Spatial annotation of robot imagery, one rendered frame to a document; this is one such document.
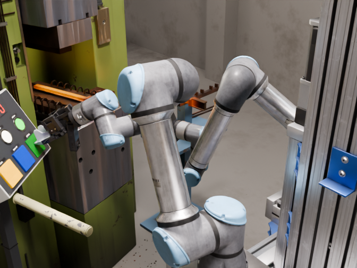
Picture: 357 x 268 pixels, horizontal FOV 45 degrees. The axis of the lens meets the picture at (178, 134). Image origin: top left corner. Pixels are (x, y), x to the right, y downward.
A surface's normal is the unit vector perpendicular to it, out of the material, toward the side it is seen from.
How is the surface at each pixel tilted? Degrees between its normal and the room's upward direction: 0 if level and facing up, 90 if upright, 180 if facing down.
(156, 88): 65
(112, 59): 90
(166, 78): 59
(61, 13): 90
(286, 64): 90
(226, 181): 0
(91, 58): 90
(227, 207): 8
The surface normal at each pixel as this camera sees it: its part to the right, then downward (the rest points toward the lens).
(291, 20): -0.78, 0.29
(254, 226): 0.00, -0.89
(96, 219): 0.84, 0.24
